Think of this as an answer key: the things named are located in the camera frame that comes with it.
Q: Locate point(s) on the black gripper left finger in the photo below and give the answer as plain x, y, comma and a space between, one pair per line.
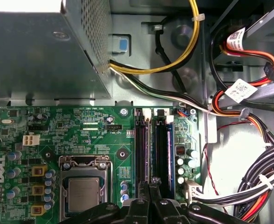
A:
137, 212

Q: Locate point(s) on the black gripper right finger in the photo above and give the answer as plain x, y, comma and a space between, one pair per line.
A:
165, 212

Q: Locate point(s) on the RAM slot black clips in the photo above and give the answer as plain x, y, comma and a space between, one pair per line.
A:
139, 144

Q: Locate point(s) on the RAM slot white clips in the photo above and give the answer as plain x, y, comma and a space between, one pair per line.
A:
170, 119
147, 114

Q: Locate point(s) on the silver CPU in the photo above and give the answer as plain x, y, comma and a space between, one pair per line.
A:
84, 194

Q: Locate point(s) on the metal socket cover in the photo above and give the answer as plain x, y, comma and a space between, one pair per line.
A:
84, 172

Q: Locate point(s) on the green motherboard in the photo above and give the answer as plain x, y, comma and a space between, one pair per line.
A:
81, 130

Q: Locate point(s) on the black open PC case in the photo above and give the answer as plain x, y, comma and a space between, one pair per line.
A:
141, 46

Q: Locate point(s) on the blue tab metal clip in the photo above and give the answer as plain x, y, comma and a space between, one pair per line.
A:
123, 44

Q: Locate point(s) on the grey power supply unit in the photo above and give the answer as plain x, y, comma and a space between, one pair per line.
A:
34, 58

